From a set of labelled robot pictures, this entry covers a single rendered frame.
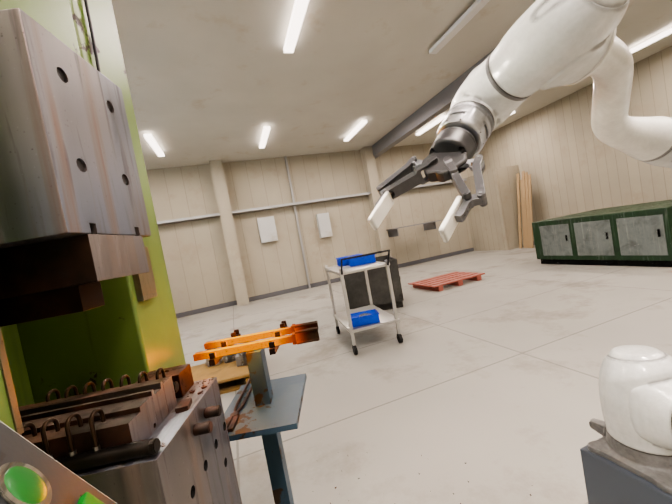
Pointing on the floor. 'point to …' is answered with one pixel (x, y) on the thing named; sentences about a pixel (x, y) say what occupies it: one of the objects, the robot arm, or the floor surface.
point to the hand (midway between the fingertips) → (407, 225)
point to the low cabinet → (608, 236)
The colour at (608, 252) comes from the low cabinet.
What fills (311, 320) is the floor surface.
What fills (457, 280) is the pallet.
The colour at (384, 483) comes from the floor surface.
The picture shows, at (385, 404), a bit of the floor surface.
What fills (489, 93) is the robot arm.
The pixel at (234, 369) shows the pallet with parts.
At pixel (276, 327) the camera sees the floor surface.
